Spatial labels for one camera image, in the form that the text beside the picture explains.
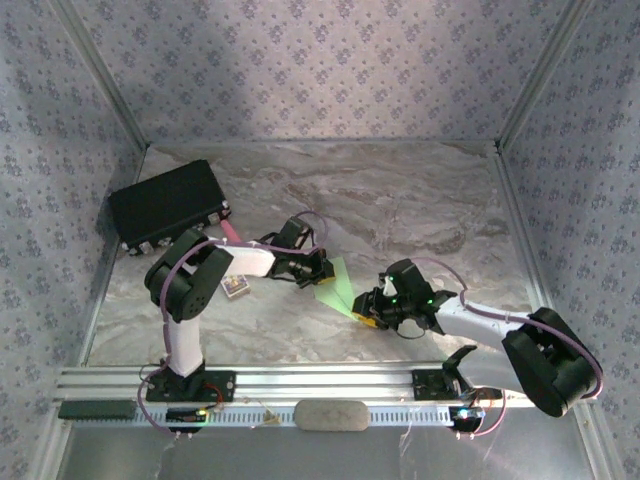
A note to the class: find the aluminium frame post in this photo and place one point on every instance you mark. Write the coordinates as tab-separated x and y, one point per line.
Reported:
542	75
104	75

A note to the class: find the black flat bar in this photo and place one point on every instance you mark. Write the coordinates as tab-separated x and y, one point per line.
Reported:
95	410

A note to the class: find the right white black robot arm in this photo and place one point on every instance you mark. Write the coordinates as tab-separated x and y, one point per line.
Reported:
475	320

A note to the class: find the grey metal sheet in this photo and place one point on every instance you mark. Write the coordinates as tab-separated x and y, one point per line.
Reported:
300	455

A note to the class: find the aluminium mounting rail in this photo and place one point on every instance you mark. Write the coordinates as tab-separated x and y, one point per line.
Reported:
325	385

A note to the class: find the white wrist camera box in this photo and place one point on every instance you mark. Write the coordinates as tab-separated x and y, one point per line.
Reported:
306	240
387	287

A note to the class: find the light green paper sheet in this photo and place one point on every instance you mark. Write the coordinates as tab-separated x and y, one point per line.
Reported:
340	290

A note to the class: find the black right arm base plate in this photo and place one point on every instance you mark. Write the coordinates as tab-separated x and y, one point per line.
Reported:
425	385

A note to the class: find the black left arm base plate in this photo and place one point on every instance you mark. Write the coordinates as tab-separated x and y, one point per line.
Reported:
225	387

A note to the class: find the grey oval pad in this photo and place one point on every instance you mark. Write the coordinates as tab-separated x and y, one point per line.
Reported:
330	416

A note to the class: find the black hard case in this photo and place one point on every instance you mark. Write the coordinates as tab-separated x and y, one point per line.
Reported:
160	200

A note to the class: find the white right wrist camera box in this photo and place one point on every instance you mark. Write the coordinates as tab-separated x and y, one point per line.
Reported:
387	287

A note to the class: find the small lit circuit board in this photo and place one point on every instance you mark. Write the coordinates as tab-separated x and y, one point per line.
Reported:
467	415
182	415

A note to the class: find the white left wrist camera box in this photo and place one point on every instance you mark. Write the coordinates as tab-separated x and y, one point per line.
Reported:
306	240

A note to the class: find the small beige tag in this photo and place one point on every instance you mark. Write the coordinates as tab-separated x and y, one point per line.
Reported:
271	419

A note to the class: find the aluminium frame leg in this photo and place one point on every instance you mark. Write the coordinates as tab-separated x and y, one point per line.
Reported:
590	440
55	450

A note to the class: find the small printed card box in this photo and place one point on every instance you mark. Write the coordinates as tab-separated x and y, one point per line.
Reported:
235	287

